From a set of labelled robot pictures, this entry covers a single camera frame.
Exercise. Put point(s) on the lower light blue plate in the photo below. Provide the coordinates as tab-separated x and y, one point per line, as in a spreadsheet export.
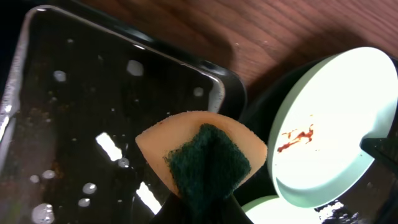
274	210

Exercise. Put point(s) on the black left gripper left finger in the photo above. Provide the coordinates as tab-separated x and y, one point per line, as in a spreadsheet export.
173	211

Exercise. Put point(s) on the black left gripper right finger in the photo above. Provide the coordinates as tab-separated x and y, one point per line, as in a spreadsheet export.
229	211

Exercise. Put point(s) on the black rectangular tray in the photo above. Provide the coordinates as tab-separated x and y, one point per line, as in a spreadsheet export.
81	87

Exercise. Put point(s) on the yellow green sponge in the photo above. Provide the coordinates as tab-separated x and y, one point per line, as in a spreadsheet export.
202	157

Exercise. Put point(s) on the light blue plate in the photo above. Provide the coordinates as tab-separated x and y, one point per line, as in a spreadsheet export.
314	153
274	210

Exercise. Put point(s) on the upper light blue plate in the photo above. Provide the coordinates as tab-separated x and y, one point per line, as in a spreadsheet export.
314	153

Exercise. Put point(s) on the black round tray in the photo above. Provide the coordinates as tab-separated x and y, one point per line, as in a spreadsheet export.
373	199

